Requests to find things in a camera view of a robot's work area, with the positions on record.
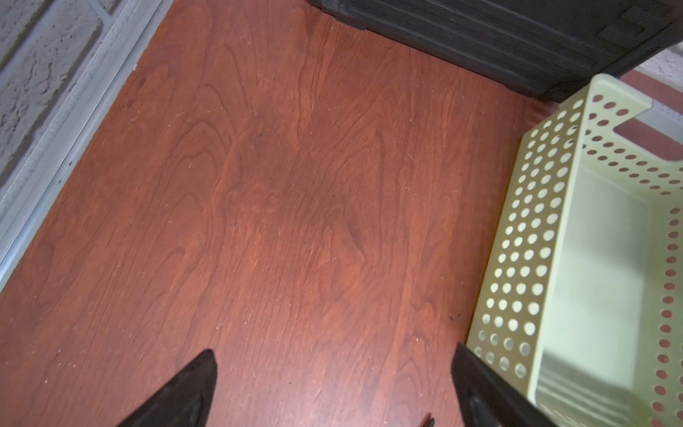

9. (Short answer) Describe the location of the light green perforated bin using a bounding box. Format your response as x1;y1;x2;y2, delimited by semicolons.
466;74;682;426

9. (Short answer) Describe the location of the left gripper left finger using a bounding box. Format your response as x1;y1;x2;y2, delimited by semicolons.
118;349;218;427

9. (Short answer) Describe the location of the black plastic tool case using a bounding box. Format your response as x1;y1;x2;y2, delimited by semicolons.
313;0;682;102

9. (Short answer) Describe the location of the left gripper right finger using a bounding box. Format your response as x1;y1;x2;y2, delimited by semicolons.
451;343;555;427

